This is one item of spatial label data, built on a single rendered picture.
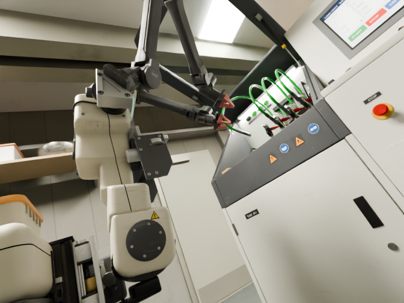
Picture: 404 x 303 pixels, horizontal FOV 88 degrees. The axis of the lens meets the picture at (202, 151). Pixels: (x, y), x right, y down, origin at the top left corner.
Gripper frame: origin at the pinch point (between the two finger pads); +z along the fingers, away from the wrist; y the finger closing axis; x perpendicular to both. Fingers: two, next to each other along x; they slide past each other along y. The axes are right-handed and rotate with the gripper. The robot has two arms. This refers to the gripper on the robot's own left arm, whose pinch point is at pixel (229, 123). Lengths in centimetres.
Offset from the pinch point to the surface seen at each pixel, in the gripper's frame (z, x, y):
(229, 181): 10.9, 34.7, 6.0
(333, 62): 44, -20, -34
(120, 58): -160, -93, 29
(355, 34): 49, -27, -43
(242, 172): 16.4, 31.7, -1.4
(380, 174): 60, 36, -31
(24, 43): -210, -35, -12
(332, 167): 48, 33, -25
